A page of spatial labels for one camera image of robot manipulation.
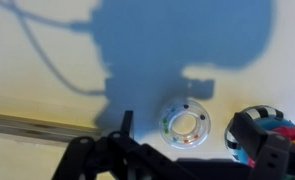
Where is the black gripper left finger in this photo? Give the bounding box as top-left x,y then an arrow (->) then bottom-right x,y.
51,110 -> 188,180

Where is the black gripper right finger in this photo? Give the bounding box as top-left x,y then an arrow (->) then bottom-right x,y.
232,112 -> 293,180

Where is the clear ring with coloured beads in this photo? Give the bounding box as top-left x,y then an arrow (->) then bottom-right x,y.
158,98 -> 212,150

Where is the black white checkered stacking ring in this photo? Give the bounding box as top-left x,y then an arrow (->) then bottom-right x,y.
224,104 -> 285,162

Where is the red stacking ring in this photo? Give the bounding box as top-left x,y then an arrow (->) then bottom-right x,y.
248,125 -> 295,168

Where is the wooden frame rail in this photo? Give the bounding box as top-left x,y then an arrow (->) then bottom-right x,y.
0,111 -> 103,148

